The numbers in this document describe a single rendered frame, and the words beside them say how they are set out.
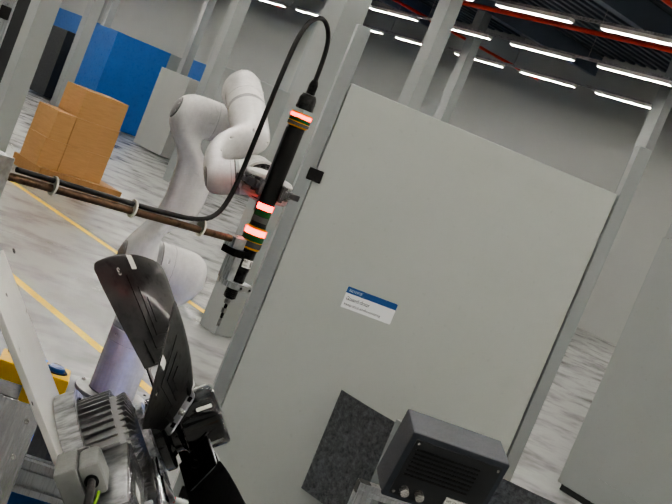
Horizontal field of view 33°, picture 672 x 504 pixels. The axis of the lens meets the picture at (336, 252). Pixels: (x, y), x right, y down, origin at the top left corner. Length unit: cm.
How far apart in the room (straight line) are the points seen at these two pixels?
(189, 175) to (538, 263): 184
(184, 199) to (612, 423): 619
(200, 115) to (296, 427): 172
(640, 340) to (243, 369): 495
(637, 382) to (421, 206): 469
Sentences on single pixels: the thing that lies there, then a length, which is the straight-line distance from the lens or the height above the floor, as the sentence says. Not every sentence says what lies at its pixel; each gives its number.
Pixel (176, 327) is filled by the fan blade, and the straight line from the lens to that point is 196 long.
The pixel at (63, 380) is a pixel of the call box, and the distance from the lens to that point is 262.
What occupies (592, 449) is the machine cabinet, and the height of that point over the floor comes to 40.
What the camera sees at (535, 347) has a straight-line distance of 440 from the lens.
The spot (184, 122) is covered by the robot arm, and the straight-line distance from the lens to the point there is 283.
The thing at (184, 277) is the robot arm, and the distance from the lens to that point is 289.
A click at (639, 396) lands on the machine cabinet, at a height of 91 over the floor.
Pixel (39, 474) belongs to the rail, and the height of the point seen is 84.
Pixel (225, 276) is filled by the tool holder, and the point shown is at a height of 147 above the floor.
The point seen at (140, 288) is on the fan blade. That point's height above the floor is 138.
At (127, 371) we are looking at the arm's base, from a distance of 293.
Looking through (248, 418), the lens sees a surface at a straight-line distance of 422.
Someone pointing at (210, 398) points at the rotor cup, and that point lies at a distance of 217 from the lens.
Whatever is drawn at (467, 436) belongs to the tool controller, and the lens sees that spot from 283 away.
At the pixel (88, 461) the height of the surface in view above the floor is 116.
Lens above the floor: 179
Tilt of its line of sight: 5 degrees down
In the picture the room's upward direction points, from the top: 22 degrees clockwise
